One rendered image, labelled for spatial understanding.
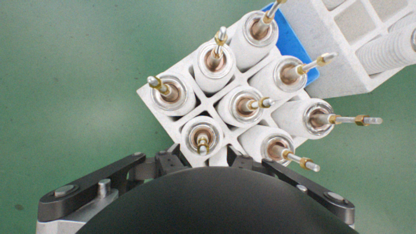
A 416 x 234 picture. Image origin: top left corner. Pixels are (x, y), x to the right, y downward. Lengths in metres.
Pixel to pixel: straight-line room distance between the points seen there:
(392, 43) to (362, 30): 0.13
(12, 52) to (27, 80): 0.11
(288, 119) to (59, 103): 0.81
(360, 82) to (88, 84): 0.95
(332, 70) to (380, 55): 0.09
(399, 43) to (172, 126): 0.59
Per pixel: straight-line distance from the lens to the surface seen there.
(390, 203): 1.10
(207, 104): 0.32
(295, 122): 0.33
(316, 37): 0.57
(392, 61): 0.57
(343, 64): 0.57
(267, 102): 0.19
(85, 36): 0.75
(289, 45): 0.58
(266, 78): 0.31
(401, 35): 0.57
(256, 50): 0.31
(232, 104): 0.25
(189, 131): 0.25
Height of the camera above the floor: 0.50
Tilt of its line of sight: 87 degrees down
